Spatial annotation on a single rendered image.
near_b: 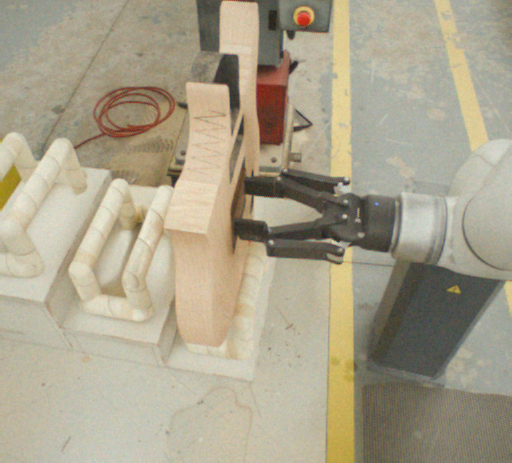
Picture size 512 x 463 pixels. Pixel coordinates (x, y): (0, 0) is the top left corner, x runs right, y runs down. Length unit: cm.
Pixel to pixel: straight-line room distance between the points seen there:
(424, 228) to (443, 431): 132
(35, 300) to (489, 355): 166
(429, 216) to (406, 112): 226
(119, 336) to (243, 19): 50
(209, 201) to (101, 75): 271
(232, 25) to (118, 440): 62
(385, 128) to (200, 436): 217
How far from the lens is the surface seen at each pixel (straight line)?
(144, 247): 77
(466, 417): 195
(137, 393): 88
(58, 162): 82
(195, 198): 52
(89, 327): 84
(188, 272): 57
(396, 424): 187
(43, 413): 91
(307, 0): 158
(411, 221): 64
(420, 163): 261
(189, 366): 87
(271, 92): 194
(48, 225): 88
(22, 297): 81
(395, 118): 284
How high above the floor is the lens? 174
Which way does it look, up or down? 49 degrees down
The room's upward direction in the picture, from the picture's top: straight up
